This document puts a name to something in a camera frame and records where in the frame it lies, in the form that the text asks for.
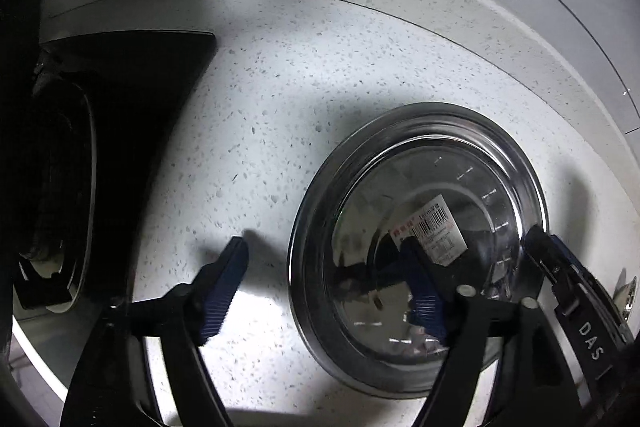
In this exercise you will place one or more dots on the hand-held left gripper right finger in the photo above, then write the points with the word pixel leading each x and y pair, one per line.
pixel 426 294

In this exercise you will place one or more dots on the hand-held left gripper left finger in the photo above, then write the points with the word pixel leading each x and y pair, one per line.
pixel 224 289

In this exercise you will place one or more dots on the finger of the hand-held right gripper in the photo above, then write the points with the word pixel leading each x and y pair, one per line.
pixel 542 252
pixel 582 269

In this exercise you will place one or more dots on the wide-rimmed steel bowl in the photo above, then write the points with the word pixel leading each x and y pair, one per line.
pixel 370 217

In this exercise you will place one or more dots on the shiny steel vessel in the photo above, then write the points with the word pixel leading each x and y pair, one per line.
pixel 627 297

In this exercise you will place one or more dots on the round stove burner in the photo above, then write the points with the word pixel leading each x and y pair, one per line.
pixel 55 187

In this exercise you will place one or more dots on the black glass gas stove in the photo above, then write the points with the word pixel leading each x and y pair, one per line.
pixel 145 107

